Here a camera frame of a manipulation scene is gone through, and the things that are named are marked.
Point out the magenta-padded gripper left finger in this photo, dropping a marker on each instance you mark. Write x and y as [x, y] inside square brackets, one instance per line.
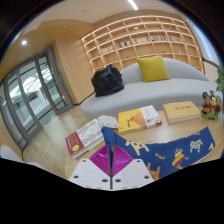
[96, 166]

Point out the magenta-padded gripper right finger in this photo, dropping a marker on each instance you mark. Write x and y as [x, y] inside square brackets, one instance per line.
[125, 166]

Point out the blue printed towel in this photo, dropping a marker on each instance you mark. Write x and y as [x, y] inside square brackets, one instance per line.
[173, 150]

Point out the red and white book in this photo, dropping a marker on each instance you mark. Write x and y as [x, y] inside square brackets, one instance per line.
[83, 138]

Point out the white orange-dotted pouch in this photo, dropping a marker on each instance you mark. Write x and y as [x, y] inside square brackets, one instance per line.
[108, 121]

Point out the yellow and white book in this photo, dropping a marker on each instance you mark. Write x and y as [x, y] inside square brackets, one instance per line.
[136, 119]

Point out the grey sofa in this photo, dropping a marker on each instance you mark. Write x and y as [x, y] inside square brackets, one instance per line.
[150, 93]

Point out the plain yellow book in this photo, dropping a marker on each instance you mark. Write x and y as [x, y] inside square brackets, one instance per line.
[181, 111]

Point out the black bag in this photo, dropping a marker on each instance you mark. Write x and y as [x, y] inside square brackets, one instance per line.
[107, 81]

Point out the grey-framed glass door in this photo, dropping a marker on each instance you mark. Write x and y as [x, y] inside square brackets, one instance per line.
[33, 96]

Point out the yellow cushion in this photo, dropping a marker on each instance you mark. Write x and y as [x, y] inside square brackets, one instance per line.
[153, 69]

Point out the colourful doll figurine set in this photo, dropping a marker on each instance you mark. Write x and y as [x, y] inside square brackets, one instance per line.
[211, 106]

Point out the wooden shelf unit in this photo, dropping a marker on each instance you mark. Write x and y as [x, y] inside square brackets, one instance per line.
[143, 43]

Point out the green potted plant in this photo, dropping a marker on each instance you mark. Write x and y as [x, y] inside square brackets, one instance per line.
[220, 80]

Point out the round recessed ceiling light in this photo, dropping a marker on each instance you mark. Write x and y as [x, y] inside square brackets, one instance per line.
[24, 42]

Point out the long ceiling light strip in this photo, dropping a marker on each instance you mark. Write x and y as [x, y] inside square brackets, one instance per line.
[132, 4]

